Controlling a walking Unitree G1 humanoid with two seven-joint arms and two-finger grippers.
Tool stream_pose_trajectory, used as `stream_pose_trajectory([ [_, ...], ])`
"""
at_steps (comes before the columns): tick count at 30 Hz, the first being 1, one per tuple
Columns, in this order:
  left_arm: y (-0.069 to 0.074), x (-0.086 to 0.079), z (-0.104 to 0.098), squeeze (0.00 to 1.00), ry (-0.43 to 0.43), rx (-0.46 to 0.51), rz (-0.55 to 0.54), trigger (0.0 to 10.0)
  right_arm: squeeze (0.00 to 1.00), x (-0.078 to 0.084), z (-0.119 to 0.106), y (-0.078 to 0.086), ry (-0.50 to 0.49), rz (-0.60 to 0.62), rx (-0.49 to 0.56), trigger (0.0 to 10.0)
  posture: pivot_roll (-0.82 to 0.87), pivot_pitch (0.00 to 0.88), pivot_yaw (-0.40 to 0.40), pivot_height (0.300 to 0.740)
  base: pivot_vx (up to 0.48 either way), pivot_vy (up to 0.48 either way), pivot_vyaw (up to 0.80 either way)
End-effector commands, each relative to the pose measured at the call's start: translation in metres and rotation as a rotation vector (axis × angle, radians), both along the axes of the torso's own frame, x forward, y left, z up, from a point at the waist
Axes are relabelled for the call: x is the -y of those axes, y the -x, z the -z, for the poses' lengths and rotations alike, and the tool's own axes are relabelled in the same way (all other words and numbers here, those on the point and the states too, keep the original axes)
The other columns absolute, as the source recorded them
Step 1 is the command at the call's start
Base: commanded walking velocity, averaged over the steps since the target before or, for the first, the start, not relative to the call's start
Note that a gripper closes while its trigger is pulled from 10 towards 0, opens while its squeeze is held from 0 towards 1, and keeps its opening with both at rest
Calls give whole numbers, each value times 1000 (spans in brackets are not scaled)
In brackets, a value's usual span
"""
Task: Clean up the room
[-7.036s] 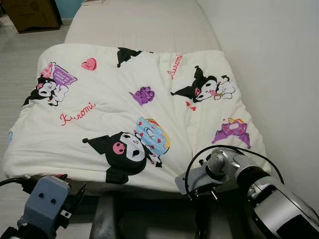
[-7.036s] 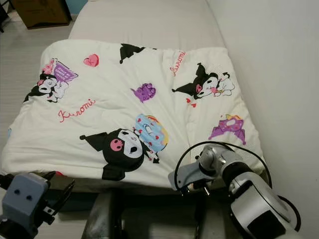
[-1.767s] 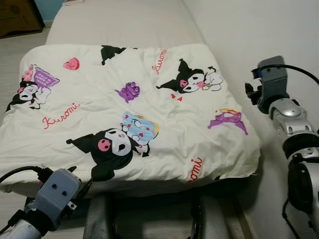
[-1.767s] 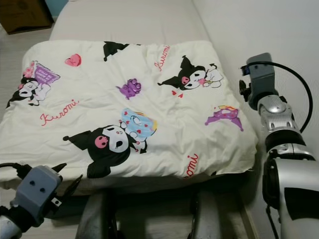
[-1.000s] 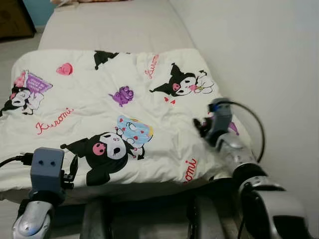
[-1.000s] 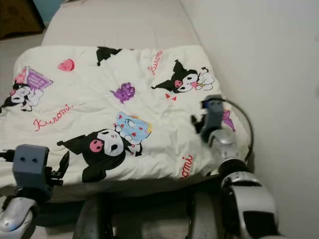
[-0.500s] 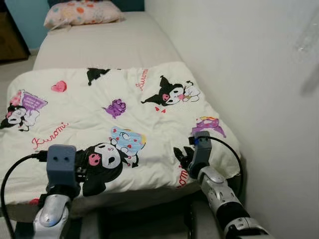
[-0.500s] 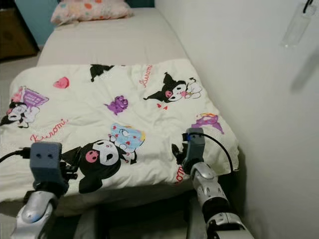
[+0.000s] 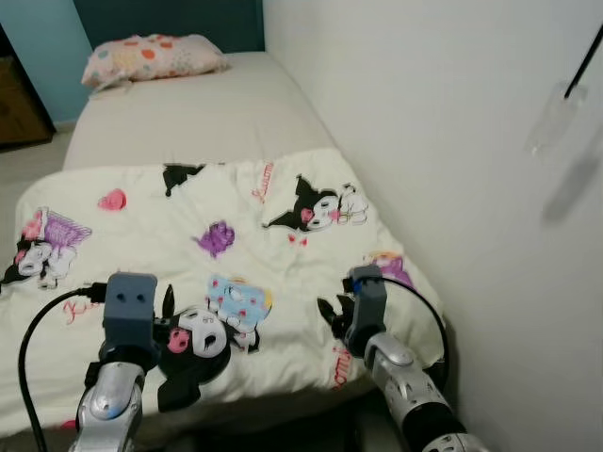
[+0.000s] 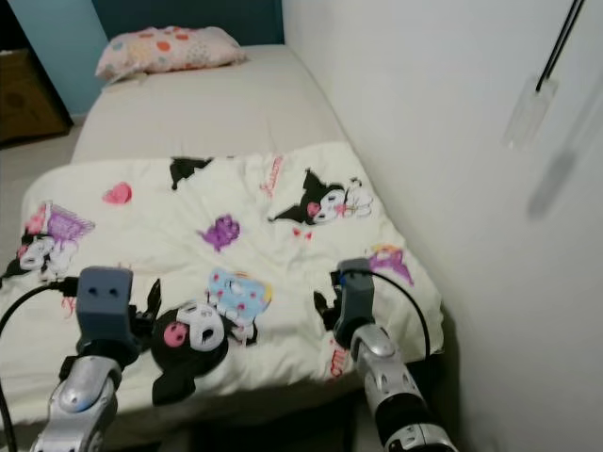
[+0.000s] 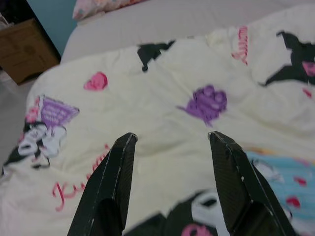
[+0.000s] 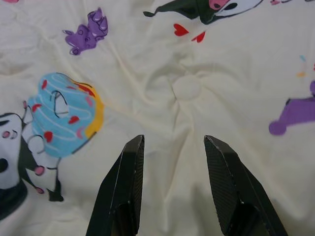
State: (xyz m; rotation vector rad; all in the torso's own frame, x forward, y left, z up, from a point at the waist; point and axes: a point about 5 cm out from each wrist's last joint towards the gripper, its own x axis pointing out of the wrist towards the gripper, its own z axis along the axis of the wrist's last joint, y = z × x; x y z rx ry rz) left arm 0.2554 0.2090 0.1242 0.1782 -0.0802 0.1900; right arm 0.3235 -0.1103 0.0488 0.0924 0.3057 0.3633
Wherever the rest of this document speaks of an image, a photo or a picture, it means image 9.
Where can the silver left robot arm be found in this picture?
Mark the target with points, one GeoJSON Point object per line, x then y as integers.
{"type": "Point", "coordinates": [113, 405]}

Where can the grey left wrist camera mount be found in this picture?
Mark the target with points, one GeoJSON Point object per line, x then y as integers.
{"type": "Point", "coordinates": [130, 311]}

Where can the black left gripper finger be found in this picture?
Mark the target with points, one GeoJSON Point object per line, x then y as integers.
{"type": "Point", "coordinates": [170, 303]}

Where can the black door frame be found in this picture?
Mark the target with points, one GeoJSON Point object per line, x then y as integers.
{"type": "Point", "coordinates": [38, 89]}

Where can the blue fabric headboard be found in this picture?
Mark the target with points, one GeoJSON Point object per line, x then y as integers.
{"type": "Point", "coordinates": [170, 21]}

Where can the pink patterned pillow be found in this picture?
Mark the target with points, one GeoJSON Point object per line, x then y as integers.
{"type": "Point", "coordinates": [155, 58]}

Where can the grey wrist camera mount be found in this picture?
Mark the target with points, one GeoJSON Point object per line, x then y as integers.
{"type": "Point", "coordinates": [369, 301]}
{"type": "Point", "coordinates": [130, 311]}

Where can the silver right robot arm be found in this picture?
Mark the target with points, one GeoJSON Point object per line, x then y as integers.
{"type": "Point", "coordinates": [415, 395]}

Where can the mattress with beige sheet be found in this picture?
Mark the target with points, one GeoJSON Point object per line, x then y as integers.
{"type": "Point", "coordinates": [198, 113]}

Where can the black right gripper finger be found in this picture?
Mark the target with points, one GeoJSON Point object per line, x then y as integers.
{"type": "Point", "coordinates": [325, 313]}
{"type": "Point", "coordinates": [345, 306]}

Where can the brown cardboard box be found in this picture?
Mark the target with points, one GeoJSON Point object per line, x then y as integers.
{"type": "Point", "coordinates": [21, 104]}

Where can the cream cartoon print blanket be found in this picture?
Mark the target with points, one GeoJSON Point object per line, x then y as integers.
{"type": "Point", "coordinates": [188, 245]}

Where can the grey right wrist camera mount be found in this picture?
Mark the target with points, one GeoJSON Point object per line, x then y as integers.
{"type": "Point", "coordinates": [369, 301]}

